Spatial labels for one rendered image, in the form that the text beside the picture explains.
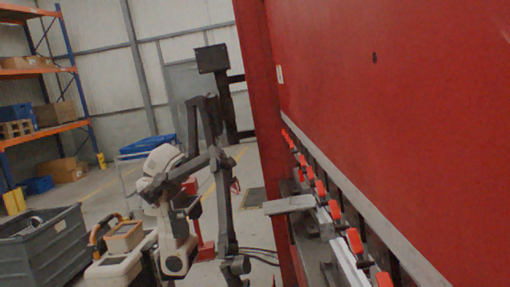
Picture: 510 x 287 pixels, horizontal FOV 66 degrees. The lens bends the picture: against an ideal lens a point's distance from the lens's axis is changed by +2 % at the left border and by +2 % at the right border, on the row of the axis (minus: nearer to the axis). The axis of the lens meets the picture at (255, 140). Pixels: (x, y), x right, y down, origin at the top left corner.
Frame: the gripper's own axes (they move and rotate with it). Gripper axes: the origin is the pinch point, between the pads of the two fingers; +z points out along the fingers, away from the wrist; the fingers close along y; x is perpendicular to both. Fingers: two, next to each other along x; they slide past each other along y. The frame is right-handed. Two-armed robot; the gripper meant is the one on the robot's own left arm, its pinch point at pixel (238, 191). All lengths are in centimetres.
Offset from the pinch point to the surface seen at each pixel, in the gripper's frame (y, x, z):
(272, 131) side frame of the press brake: 53, -28, -14
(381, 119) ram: -156, -90, -22
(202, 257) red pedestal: 106, 113, 50
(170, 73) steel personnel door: 685, 226, -225
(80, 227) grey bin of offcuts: 107, 201, -44
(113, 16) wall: 688, 254, -414
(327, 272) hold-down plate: -84, -42, 32
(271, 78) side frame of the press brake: 54, -51, -46
